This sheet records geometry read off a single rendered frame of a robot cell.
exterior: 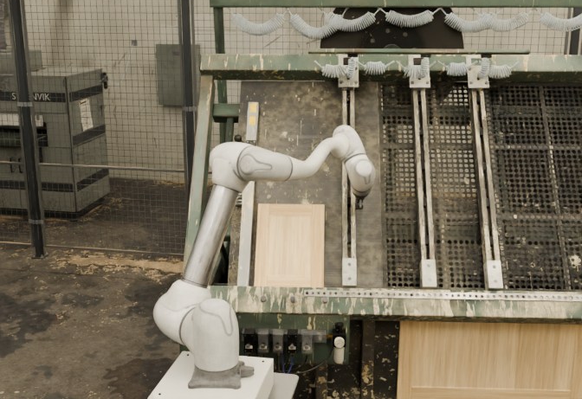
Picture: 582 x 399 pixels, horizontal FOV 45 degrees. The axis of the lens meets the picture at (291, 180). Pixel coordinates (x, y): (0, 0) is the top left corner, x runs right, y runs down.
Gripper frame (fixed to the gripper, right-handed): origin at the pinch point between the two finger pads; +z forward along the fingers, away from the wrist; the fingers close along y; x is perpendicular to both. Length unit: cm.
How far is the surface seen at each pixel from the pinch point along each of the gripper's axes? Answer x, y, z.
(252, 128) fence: 52, 42, 4
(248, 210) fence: 51, -2, 4
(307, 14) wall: 37, 361, 329
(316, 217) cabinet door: 19.4, -3.9, 6.5
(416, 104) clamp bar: -29, 54, 2
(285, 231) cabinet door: 33.8, -10.9, 6.7
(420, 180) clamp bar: -28.8, 13.4, 1.5
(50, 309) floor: 211, -7, 187
